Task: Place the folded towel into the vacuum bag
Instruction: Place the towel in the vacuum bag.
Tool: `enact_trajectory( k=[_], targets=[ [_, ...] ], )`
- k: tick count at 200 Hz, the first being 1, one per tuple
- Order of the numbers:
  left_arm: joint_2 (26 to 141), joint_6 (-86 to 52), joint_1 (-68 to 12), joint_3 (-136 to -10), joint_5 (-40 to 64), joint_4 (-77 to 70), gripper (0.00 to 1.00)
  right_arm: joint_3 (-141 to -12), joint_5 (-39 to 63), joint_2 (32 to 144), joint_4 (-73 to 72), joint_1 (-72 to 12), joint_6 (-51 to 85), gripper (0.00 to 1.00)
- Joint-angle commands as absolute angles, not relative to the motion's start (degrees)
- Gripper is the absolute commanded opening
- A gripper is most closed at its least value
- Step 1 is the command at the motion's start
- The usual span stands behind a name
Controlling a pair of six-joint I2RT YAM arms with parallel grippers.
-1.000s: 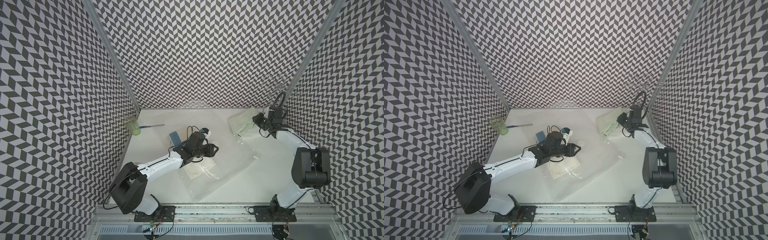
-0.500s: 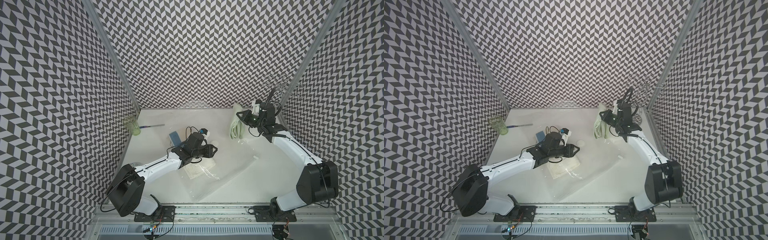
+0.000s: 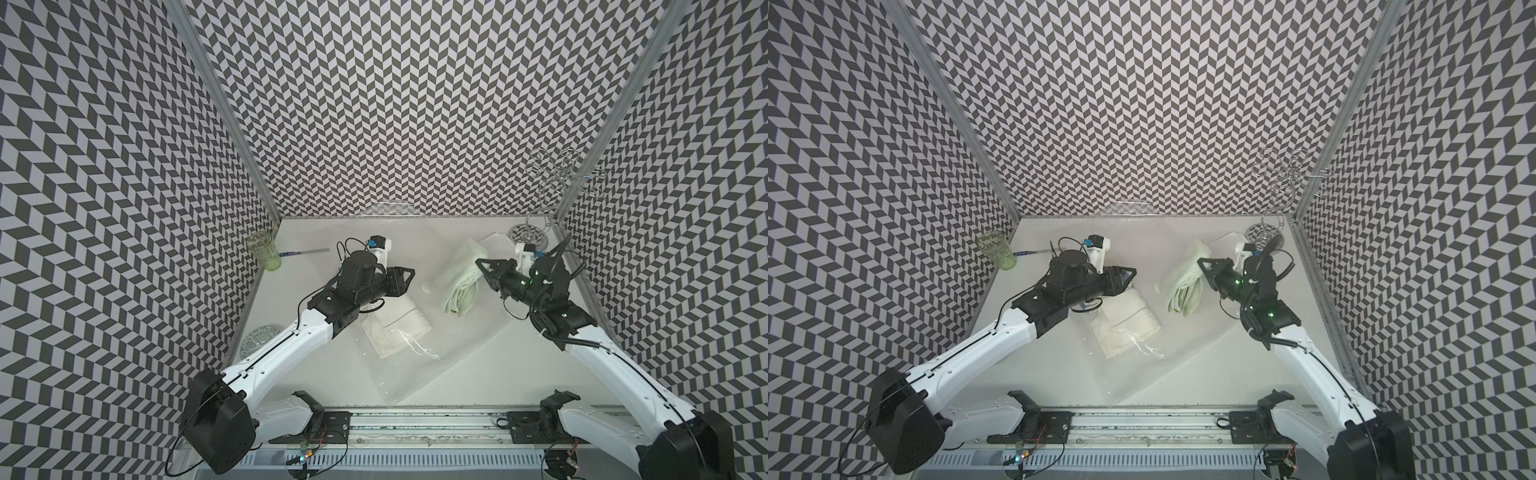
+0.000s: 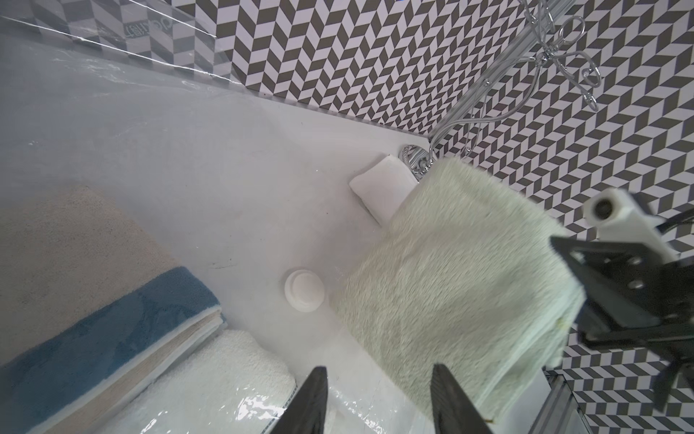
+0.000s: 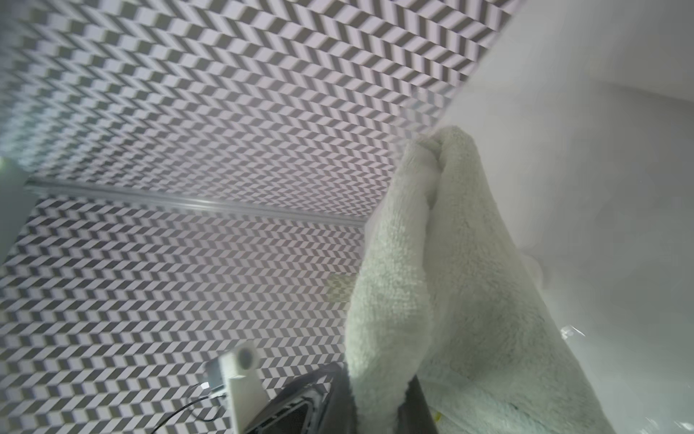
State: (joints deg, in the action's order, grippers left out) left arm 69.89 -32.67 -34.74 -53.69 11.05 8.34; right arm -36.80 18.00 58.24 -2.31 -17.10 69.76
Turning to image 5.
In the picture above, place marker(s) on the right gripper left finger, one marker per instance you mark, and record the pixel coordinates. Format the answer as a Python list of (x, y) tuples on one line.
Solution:
[(339, 416)]

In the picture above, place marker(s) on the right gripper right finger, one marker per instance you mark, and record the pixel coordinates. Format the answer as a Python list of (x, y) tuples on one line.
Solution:
[(414, 416)]

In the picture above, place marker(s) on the pale green towel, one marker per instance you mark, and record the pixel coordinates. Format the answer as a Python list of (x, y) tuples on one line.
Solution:
[(443, 297)]

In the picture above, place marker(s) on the clear plastic vacuum bag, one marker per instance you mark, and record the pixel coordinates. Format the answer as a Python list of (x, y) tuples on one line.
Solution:
[(596, 185)]

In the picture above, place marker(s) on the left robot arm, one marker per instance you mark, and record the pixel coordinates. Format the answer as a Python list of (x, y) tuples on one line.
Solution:
[(300, 407)]

